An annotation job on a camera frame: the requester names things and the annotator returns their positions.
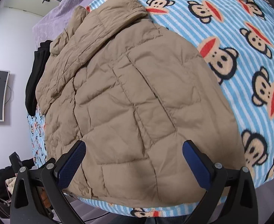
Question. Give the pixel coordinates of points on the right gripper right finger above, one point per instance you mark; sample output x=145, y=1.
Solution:
x=241, y=202

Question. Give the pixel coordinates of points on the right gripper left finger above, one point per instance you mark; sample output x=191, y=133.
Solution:
x=54, y=176

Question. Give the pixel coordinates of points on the tan puffer jacket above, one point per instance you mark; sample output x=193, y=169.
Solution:
x=133, y=91

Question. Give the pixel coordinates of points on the dark clothes pile on floor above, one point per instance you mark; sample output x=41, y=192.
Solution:
x=6, y=173

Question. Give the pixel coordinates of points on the black folded garment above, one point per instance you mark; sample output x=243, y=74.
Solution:
x=41, y=56

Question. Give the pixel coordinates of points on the blue monkey print blanket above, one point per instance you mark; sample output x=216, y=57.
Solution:
x=243, y=29

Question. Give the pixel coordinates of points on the purple quilted bedspread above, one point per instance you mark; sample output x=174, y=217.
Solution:
x=53, y=23

